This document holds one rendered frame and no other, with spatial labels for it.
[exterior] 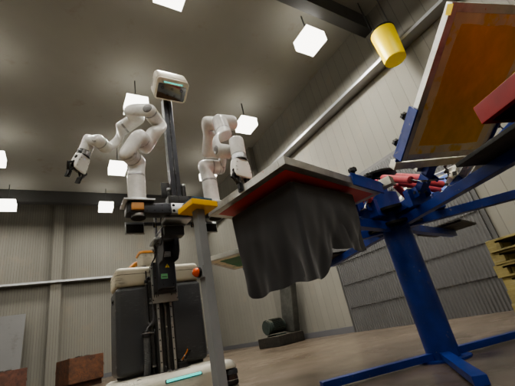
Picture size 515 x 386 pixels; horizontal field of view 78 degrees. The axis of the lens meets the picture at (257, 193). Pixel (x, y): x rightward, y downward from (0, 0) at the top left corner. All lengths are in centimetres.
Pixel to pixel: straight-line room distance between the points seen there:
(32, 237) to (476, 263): 1203
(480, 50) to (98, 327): 1178
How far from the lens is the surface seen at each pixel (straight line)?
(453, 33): 189
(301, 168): 138
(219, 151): 163
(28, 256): 1266
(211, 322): 133
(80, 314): 1225
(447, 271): 583
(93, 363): 916
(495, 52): 211
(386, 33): 647
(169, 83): 220
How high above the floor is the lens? 39
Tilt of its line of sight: 23 degrees up
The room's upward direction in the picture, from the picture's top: 12 degrees counter-clockwise
